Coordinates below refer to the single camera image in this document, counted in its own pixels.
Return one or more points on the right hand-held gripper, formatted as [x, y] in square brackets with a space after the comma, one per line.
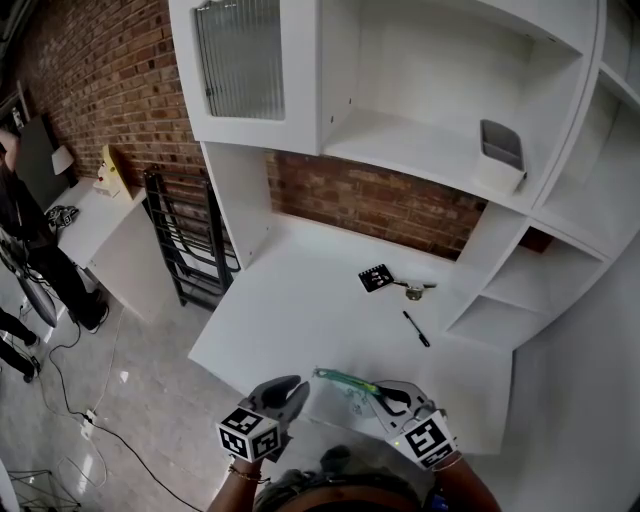
[425, 440]

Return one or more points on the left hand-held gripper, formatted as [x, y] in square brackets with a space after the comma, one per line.
[247, 435]

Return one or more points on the person's right forearm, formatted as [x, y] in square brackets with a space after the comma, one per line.
[465, 490]

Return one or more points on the person's left forearm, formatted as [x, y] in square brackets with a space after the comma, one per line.
[235, 492]

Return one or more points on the black pen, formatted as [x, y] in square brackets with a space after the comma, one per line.
[416, 329]

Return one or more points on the white desk with hutch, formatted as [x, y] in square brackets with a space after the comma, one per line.
[300, 310]

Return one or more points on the metal key bunch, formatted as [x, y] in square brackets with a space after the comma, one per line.
[413, 292]

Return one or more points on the black metal folding rack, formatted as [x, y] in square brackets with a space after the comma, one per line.
[165, 240]

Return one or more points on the white power strip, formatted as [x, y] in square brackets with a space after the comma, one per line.
[88, 422]

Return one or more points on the white and grey pen holder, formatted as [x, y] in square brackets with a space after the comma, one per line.
[495, 175]

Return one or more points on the small white table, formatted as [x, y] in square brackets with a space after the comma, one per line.
[95, 225]

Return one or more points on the grey oval board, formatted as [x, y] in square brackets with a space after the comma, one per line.
[42, 305]

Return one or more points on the yellow cardboard box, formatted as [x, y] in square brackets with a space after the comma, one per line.
[110, 172]

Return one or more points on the black and white patterned device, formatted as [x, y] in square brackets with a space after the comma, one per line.
[62, 216]

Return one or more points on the white table lamp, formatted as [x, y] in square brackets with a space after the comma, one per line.
[62, 159]

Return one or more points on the black monitor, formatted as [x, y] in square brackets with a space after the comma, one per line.
[35, 160]

